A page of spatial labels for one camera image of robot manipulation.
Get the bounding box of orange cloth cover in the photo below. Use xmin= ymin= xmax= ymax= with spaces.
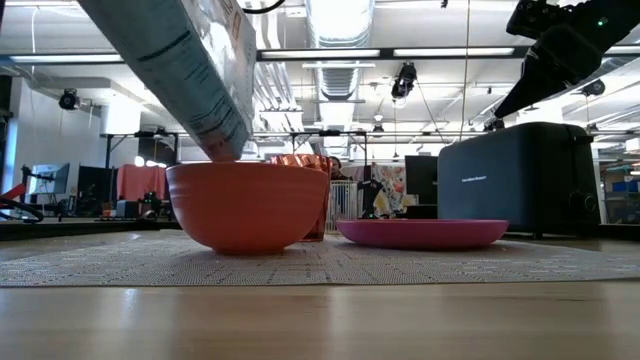
xmin=116 ymin=163 xmax=169 ymax=202

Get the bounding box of black overhead beam with lights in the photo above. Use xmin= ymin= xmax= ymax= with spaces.
xmin=0 ymin=45 xmax=640 ymax=65

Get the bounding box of black two-slot toaster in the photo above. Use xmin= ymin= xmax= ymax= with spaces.
xmin=437 ymin=121 xmax=601 ymax=240

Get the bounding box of pink plate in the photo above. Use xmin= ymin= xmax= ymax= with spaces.
xmin=335 ymin=218 xmax=510 ymax=251

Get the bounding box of orange bowl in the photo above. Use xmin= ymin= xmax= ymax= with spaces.
xmin=165 ymin=160 xmax=330 ymax=256

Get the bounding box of silver ventilation duct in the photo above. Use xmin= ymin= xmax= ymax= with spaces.
xmin=304 ymin=0 xmax=376 ymax=104

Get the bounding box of person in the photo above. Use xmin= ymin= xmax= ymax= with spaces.
xmin=327 ymin=155 xmax=351 ymax=182

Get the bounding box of black ceiling-mounted camera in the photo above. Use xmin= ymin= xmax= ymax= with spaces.
xmin=58 ymin=88 xmax=81 ymax=111
xmin=581 ymin=78 xmax=607 ymax=98
xmin=390 ymin=62 xmax=419 ymax=100

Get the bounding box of grey background monitor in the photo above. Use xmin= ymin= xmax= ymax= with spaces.
xmin=27 ymin=163 xmax=71 ymax=197

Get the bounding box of copper orange drinking cup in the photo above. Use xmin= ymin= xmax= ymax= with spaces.
xmin=269 ymin=153 xmax=334 ymax=244

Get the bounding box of cinnamon squares cereal box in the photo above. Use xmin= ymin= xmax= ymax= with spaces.
xmin=77 ymin=0 xmax=259 ymax=164

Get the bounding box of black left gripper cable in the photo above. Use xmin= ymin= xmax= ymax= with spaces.
xmin=239 ymin=0 xmax=287 ymax=15

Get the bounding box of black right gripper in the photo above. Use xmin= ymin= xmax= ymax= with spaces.
xmin=493 ymin=0 xmax=640 ymax=120

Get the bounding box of storage shelf with boxes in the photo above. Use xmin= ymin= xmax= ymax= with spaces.
xmin=599 ymin=159 xmax=640 ymax=225

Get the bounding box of thin hanging cable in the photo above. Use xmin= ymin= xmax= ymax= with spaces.
xmin=462 ymin=0 xmax=472 ymax=144

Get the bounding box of grey woven placemat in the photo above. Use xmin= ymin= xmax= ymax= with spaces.
xmin=0 ymin=230 xmax=640 ymax=289

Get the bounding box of black cable loop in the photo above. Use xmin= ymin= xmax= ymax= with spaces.
xmin=0 ymin=197 xmax=45 ymax=224

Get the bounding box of black aluminium table frame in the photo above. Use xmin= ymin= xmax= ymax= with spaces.
xmin=0 ymin=217 xmax=640 ymax=242

